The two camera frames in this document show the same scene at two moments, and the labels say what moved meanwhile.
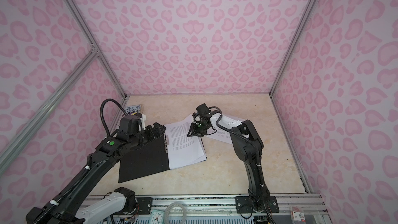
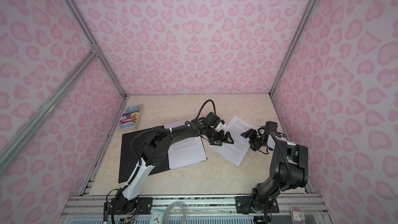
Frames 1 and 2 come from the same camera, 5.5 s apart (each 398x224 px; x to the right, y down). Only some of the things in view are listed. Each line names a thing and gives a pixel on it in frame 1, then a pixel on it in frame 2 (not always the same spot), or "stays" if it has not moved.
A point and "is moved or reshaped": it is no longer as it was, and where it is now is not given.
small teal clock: [157, 217] stays
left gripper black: [153, 135] -> [228, 135]
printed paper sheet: [223, 135] is moved or reshaped
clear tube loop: [167, 211] stays
